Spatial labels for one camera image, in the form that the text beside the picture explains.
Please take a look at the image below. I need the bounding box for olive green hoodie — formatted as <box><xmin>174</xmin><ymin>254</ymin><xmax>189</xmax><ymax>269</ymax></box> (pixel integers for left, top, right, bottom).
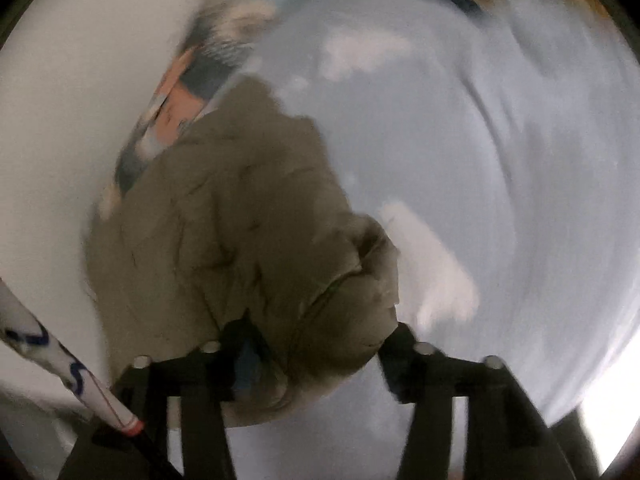
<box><xmin>85</xmin><ymin>77</ymin><xmax>401</xmax><ymax>428</ymax></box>

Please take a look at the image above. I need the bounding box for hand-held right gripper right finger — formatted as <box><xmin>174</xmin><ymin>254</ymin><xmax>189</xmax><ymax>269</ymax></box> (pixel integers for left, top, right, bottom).
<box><xmin>377</xmin><ymin>322</ymin><xmax>577</xmax><ymax>480</ymax></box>

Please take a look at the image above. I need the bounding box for patchwork printed blanket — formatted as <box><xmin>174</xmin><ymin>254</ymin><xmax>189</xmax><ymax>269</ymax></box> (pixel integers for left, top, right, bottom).
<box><xmin>97</xmin><ymin>0</ymin><xmax>613</xmax><ymax>221</ymax></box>

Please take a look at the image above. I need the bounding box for light blue cloud bed sheet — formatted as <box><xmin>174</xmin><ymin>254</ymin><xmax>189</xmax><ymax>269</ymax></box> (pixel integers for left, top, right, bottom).
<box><xmin>165</xmin><ymin>0</ymin><xmax>640</xmax><ymax>480</ymax></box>

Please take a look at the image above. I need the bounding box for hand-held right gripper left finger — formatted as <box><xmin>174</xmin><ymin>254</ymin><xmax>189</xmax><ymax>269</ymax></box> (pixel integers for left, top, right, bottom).
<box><xmin>57</xmin><ymin>316</ymin><xmax>282</xmax><ymax>480</ymax></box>

